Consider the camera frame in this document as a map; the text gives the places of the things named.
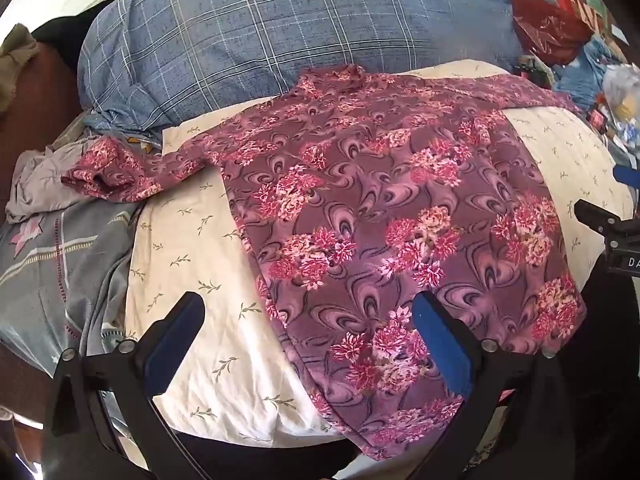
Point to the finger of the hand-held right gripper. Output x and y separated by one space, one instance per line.
597 216
627 176

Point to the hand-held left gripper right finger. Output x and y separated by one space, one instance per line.
446 347

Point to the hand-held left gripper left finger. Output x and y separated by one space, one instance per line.
169 347

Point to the purple floral shirt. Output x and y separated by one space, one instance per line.
380 210

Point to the white plastic bag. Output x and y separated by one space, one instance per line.
622 95

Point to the cream leaf print bed sheet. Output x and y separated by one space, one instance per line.
200 260

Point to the blue denim cloth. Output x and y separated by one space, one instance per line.
585 72

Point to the grey patterned blanket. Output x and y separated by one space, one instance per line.
55 270

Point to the red plastic bag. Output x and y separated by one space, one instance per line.
545 27

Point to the red cardboard box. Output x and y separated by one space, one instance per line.
575 7

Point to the light grey crumpled cloth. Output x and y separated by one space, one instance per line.
47 180

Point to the olive green cloth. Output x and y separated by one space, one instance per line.
15 65

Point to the blue plaid pillow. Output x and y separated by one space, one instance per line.
280 35

